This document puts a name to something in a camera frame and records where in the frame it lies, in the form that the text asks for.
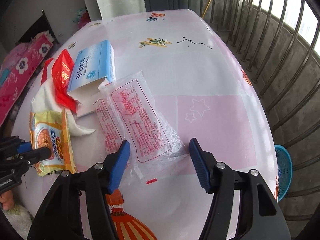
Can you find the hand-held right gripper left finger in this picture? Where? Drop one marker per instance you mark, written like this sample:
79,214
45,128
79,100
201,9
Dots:
118,167

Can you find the pile of colourful bags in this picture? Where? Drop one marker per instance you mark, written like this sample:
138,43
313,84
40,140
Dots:
81,17

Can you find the metal balcony railing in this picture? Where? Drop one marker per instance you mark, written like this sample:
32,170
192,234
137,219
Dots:
282,62

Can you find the person's left hand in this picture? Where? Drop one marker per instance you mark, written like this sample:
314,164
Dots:
7,202

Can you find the white tissue sheet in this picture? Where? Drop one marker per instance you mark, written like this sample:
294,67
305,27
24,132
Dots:
45,100

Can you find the small red wrapper scrap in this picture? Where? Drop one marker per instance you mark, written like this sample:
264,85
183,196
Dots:
151,181

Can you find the clear wrapper with red print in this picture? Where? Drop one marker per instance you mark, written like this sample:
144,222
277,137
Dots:
145,120
107,122

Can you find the red snack wrapper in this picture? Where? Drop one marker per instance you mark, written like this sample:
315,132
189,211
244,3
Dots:
63,77

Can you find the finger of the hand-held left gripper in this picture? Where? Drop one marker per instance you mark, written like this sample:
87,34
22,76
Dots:
11,145
35,154

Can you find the blue plastic basket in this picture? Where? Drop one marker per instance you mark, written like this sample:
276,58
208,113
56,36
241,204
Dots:
283,172

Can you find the red white plastic wrapper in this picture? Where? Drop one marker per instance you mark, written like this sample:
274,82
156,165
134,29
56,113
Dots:
47,67

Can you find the blue white medicine box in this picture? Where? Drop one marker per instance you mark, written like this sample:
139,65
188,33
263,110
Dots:
90,67

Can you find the fluffy white green rug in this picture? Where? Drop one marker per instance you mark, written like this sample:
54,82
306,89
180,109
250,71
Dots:
17,222

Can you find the yellow orange snack wrapper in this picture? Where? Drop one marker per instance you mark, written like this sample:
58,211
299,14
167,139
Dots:
50,140

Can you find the pink patterned tablecloth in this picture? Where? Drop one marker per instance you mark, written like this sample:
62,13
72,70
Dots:
212,110

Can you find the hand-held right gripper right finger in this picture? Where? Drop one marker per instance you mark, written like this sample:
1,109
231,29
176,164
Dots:
200,165

